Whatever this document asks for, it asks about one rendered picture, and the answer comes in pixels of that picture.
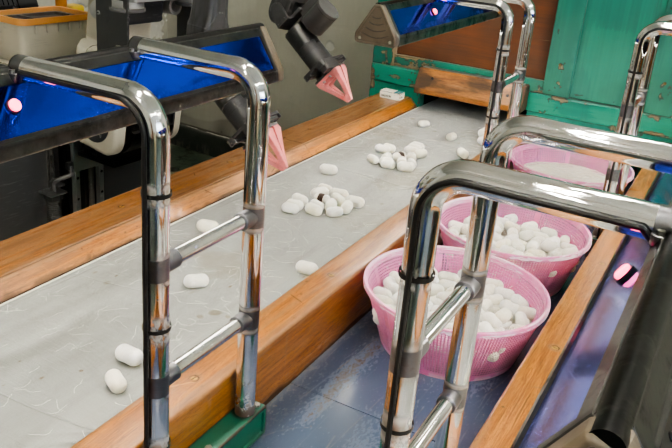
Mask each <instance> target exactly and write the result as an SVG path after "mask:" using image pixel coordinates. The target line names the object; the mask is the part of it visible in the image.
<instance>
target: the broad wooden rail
mask: <svg viewBox="0 0 672 448"><path fill-rule="evenodd" d="M379 96H380V93H377V94H375V95H372V96H370V97H367V98H365V99H362V100H359V101H357V102H354V103H352V104H349V105H347V106H344V107H342V108H339V109H337V110H334V111H331V112H329V113H326V114H324V115H321V116H319V117H316V118H314V119H311V120H309V121H306V122H303V123H301V124H298V125H296V126H293V127H291V128H288V129H286V130H283V131H281V133H282V140H283V146H284V151H285V155H286V159H287V163H288V168H290V167H292V166H294V165H296V164H298V163H301V162H303V161H305V160H307V159H309V158H311V157H313V156H315V155H318V154H320V153H322V152H324V151H326V150H328V149H330V148H332V147H334V146H337V145H339V144H341V143H343V142H345V141H347V140H349V139H351V138H353V137H356V136H358V135H360V134H362V133H364V132H366V131H368V130H370V129H373V128H375V127H377V126H379V125H381V124H383V123H385V122H387V121H389V120H392V119H394V118H396V117H398V116H400V115H402V114H404V113H406V112H409V111H411V110H413V109H415V108H417V106H416V104H415V103H414V101H413V100H412V98H410V97H408V96H404V99H402V100H400V101H396V100H392V99H387V98H382V97H379ZM242 147H243V146H242ZM242 147H240V148H237V149H235V150H232V151H230V152H227V153H225V154H222V155H220V156H217V157H214V158H212V159H209V160H207V161H204V162H202V163H199V164H197V165H194V166H192V167H189V168H186V169H184V170H181V171H179V172H176V173H174V174H171V175H170V188H171V189H172V196H171V197H170V224H172V223H174V222H176V221H178V220H180V219H182V218H184V217H186V216H188V215H191V214H193V213H195V212H197V211H199V210H201V209H203V208H205V207H207V206H210V205H212V204H214V203H216V202H218V201H220V200H222V199H224V198H227V197H229V196H231V195H233V194H235V193H237V192H239V191H241V190H243V189H244V167H245V151H244V150H243V148H242ZM288 168H287V169H288ZM140 190H141V187H138V188H136V189H133V190H130V191H128V192H125V193H123V194H120V195H118V196H115V197H113V198H110V199H108V200H105V201H102V202H100V203H97V204H95V205H92V206H90V207H87V208H85V209H82V210H80V211H77V212H74V213H72V214H69V215H67V216H64V217H62V218H59V219H57V220H54V221H52V222H49V223H46V224H44V225H41V226H39V227H36V228H34V229H31V230H29V231H26V232H24V233H21V234H18V235H16V236H13V237H11V238H8V239H6V240H3V241H1V242H0V304H2V303H4V302H6V301H9V300H11V299H13V298H15V297H17V296H19V295H21V294H23V293H26V292H28V291H30V290H32V289H34V288H36V287H38V286H40V285H42V284H45V283H47V282H49V281H51V280H53V279H55V278H57V277H59V276H61V275H64V274H66V273H68V272H70V271H72V270H74V269H76V268H78V267H81V266H83V265H85V264H87V263H89V262H91V261H93V260H95V259H97V258H100V257H102V256H104V255H106V254H108V253H110V252H112V251H114V250H117V249H119V248H121V247H123V246H125V245H127V244H129V243H131V242H133V241H136V240H138V239H140V238H142V197H141V195H140Z"/></svg>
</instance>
